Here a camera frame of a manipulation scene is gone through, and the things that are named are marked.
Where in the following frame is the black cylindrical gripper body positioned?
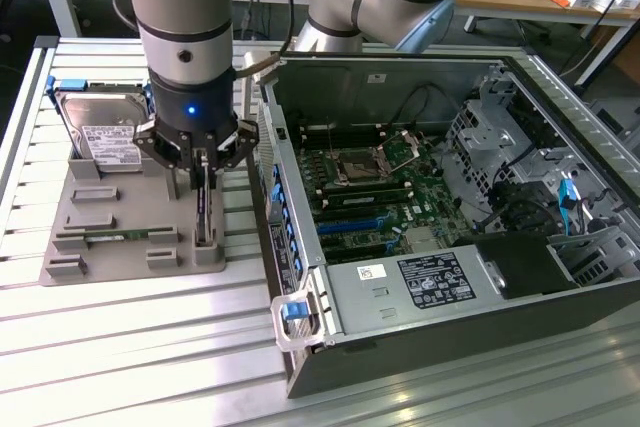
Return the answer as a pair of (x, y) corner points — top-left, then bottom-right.
(149, 69), (240, 148)

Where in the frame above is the green graphics card black shroud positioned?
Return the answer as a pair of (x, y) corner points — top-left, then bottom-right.
(193, 146), (221, 251)

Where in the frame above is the grey plastic parts rack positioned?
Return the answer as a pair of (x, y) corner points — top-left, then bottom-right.
(38, 154), (229, 288)

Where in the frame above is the blue expansion card retainer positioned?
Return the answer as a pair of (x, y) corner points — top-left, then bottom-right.
(269, 161), (305, 276)

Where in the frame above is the green RAM stick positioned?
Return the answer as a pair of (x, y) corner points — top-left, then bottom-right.
(84, 229), (151, 242)

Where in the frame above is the four-slot black RAM bank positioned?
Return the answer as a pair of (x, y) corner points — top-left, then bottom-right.
(322, 185), (414, 211)
(298, 121), (386, 148)

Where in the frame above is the CPU socket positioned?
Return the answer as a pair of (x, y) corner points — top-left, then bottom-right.
(334, 149), (381, 183)

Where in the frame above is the black expansion slot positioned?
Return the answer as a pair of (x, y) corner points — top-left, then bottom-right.
(313, 206), (404, 222)

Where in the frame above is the blue expansion slot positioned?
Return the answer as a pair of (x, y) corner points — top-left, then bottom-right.
(317, 216), (384, 236)

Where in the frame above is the blue case release latch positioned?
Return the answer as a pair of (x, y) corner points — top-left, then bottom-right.
(280, 299), (307, 322)

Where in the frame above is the silver CPU socket cover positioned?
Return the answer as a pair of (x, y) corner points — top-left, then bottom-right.
(374, 129), (426, 171)

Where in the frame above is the green Dell motherboard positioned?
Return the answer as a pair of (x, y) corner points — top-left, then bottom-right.
(294, 119), (481, 266)

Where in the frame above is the silver chipset heatsink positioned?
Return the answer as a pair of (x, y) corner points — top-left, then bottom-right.
(403, 226), (444, 253)

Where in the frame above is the silver power supply unit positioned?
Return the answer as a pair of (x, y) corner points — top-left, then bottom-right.
(324, 244), (506, 336)

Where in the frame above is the silver metal disk bay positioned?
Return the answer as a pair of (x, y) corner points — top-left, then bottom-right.
(444, 69), (556, 198)

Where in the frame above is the open black PC case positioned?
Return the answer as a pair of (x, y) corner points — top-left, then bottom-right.
(242, 49), (640, 401)

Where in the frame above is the grey metal computer case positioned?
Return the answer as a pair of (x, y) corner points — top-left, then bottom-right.
(587, 96), (640, 148)

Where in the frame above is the beige case handle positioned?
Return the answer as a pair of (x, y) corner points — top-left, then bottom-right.
(243, 49), (279, 123)

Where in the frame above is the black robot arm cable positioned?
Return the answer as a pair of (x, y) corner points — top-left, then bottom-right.
(112, 0), (299, 81)

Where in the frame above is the translucent case handle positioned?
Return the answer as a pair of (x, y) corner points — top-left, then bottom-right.
(269, 290), (321, 352)

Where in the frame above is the black wire bundle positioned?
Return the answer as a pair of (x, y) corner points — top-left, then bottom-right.
(479, 171), (559, 238)

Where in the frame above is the blue disk wire connector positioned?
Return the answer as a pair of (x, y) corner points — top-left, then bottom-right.
(559, 178), (577, 238)

